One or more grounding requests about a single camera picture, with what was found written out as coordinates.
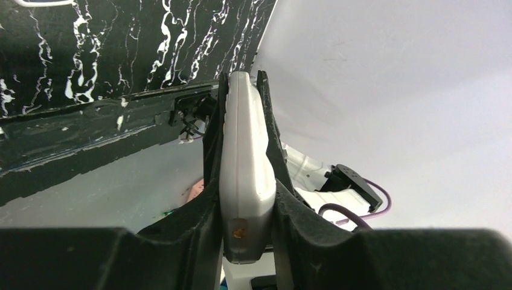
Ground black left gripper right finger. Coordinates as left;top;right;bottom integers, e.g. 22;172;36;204
257;71;511;289

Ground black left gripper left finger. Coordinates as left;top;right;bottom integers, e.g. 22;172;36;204
1;73;228;289

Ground white remote control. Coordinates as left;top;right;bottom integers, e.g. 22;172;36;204
219;71;277;264

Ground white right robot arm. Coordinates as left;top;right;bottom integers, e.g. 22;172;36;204
281;143;392;232

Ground pink and blue basket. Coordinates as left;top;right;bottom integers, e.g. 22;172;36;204
184;179;204;203

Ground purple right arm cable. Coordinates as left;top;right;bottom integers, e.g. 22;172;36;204
318;178;393;231

